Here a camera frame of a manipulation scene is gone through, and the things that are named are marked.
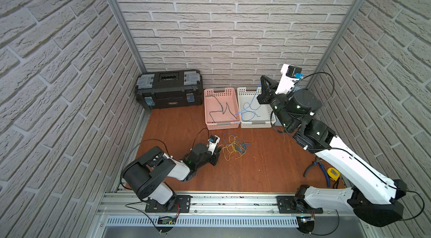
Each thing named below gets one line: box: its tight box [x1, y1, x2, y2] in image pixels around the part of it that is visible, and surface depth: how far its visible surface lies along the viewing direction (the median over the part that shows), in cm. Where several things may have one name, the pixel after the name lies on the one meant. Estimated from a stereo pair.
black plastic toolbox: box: [135, 69, 204, 111], surface depth 102 cm
